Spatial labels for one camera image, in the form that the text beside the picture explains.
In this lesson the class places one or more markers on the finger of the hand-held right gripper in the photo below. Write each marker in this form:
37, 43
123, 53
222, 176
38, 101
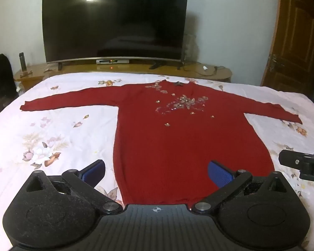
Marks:
290, 159

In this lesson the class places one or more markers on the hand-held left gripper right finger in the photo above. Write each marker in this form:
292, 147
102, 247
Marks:
220, 176

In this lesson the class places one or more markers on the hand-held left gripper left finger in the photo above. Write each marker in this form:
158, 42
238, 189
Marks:
95, 172

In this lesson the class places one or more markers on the red beaded sweater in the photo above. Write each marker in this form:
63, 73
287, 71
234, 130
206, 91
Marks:
170, 146

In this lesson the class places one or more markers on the white floral bed sheet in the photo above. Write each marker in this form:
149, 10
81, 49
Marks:
55, 125

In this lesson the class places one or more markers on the small white object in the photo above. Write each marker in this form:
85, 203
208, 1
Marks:
205, 67

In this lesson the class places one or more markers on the wooden television stand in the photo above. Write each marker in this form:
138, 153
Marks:
136, 69

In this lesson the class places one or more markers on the silver set-top box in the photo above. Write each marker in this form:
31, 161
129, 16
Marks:
112, 61

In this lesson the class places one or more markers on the brown wooden door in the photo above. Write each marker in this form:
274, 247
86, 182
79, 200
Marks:
295, 36

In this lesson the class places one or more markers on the grey bottle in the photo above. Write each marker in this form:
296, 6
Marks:
22, 62

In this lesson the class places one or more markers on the dark cloth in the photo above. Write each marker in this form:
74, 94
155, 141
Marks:
0, 73

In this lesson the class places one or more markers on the black curved television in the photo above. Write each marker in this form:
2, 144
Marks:
115, 18

